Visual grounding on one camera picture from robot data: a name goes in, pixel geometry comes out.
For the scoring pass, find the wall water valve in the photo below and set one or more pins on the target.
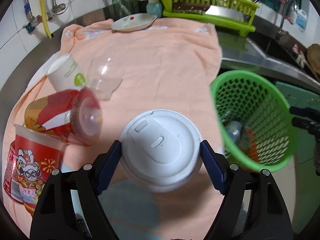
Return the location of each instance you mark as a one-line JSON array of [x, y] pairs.
[[50, 9]]

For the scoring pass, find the dark green utensil holder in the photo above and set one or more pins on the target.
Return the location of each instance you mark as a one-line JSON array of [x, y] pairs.
[[124, 8]]

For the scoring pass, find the white green paper cup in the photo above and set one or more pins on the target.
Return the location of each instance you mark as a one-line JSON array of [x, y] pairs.
[[64, 73]]

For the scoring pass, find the round wooden cutting board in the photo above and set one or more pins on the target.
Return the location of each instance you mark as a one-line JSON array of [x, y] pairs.
[[313, 55]]

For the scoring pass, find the green mesh trash basket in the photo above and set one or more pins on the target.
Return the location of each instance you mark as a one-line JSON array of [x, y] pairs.
[[254, 121]]

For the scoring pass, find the white ceramic plate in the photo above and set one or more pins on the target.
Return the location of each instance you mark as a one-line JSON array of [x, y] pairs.
[[133, 22]]

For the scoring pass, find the white plastic cup lid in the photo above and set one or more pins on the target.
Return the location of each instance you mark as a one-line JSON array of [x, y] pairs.
[[160, 150]]

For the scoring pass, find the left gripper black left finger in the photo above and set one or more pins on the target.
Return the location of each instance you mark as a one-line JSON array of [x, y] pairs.
[[69, 207]]

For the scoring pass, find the steel faucet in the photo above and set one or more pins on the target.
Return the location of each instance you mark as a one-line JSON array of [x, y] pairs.
[[281, 32]]

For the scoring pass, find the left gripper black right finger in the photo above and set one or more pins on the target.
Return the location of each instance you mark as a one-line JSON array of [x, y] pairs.
[[267, 215]]

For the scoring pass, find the peach pink towel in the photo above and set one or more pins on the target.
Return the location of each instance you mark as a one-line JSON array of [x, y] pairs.
[[169, 65]]

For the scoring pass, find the lime green dish rack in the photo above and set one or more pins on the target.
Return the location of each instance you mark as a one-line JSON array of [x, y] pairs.
[[192, 10]]

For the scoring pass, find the red instant noodle cup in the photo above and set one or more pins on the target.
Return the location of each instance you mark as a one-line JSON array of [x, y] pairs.
[[73, 116]]

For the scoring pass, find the steel kitchen sink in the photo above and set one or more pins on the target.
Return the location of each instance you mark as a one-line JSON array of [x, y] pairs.
[[274, 49]]

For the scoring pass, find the white detergent jug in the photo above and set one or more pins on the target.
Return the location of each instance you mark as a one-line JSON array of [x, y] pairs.
[[301, 20]]

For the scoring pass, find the red lion paper cup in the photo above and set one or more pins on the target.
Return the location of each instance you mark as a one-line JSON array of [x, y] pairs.
[[32, 157]]

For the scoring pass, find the steel tray in rack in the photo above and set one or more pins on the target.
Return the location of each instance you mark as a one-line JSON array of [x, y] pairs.
[[219, 14]]

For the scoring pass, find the clear plastic cup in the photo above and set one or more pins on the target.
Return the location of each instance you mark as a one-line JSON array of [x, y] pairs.
[[104, 76]]

